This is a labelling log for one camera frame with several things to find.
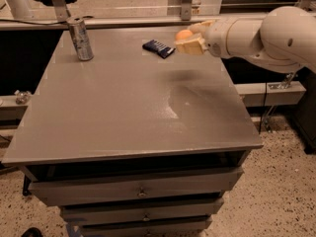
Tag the grey drawer cabinet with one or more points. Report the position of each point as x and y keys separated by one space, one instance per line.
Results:
x=129 y=112

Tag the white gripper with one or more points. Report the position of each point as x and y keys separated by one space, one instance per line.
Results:
x=217 y=37

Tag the black shoe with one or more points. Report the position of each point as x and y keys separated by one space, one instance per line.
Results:
x=32 y=232

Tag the crumpled clear plastic piece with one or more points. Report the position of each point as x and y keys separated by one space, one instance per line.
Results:
x=22 y=97

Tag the top grey drawer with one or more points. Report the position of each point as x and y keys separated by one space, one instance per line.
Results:
x=151 y=185

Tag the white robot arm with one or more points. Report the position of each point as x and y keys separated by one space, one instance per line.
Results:
x=284 y=41

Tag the metal horizontal rail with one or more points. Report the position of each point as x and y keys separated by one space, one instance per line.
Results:
x=114 y=23

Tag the middle grey drawer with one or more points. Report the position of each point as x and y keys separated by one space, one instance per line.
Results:
x=142 y=211

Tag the metal angle bracket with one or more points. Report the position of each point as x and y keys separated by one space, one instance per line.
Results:
x=284 y=84

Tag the bottom grey drawer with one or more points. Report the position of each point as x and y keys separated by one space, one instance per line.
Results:
x=146 y=229

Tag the orange fruit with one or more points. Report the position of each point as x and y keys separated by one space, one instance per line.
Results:
x=183 y=34

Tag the silver drink can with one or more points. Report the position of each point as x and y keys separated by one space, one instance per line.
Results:
x=80 y=39

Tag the blue rxbar blueberry wrapper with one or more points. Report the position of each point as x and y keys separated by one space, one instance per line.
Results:
x=159 y=48

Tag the grey drawer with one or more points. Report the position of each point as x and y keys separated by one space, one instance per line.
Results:
x=146 y=229
x=142 y=211
x=151 y=185

